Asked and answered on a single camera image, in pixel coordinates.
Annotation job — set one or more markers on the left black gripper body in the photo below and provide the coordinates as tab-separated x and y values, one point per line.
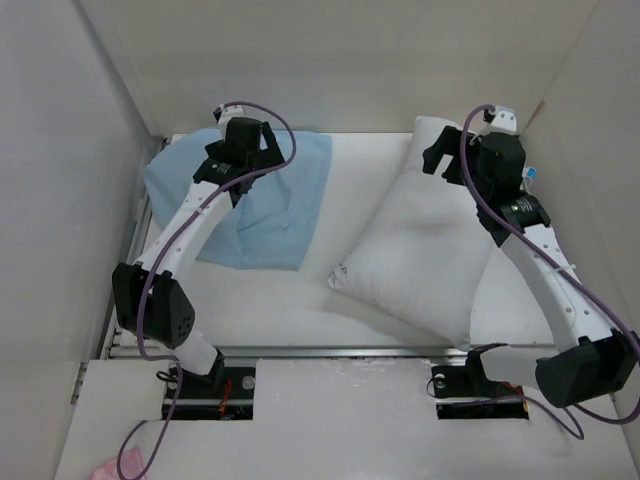
270	156

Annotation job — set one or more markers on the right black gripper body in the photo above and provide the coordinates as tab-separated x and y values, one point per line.
473	146

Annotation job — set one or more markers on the light blue pillowcase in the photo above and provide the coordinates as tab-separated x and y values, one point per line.
272	225

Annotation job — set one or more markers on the white pillow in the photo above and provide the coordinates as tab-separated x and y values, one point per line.
423	254

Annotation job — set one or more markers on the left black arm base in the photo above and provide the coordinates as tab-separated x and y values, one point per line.
228	398

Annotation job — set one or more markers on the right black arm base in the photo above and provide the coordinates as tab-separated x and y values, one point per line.
460	397

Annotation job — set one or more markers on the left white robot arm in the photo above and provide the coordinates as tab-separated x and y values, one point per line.
150	301

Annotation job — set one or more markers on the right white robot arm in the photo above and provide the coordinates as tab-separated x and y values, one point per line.
593	357

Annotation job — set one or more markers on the pink plastic bag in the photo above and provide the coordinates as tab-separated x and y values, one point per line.
131	466

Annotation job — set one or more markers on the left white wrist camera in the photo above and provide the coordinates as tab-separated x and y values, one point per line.
223	114

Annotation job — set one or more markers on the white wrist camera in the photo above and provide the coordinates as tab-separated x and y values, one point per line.
223	114
500	119

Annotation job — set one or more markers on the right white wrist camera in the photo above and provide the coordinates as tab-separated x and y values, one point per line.
500	119

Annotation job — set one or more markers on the aluminium front rail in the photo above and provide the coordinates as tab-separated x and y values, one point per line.
297	352

